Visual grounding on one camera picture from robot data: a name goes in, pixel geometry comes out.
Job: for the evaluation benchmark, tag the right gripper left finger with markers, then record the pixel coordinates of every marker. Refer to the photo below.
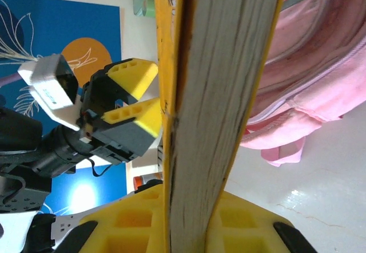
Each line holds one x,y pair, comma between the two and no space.
128,224

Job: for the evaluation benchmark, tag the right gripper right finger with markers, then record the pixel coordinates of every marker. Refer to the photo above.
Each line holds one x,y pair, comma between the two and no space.
243,230

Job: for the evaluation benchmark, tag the pink student backpack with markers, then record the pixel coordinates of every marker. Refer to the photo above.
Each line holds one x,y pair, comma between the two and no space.
314,78

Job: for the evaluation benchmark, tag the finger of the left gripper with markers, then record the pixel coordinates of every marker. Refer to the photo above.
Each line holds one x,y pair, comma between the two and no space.
134,75
134,127

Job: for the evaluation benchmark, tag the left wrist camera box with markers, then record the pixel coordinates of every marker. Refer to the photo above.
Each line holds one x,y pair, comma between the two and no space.
45,87

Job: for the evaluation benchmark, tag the yellow paperback book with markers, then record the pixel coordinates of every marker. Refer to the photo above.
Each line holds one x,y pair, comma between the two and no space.
217,92

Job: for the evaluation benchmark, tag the small green bottle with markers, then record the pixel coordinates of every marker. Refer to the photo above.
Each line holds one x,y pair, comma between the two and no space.
149,7

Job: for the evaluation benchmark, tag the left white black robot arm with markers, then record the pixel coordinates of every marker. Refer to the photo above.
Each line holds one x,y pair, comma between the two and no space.
17,132

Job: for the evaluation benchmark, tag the orange capped white bottle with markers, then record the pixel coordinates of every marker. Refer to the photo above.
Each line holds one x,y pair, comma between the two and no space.
143,181

